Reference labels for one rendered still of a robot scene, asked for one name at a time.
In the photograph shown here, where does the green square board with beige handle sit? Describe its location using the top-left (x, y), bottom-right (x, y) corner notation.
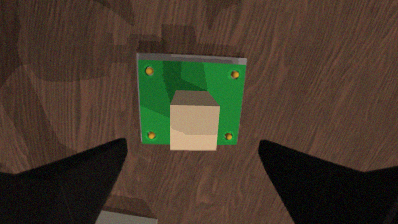
top-left (138, 59), bottom-right (246, 151)

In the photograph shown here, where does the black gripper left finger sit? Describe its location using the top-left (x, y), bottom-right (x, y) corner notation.
top-left (0, 138), bottom-right (128, 224)

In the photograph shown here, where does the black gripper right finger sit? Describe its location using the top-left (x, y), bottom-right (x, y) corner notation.
top-left (258, 139), bottom-right (398, 224)

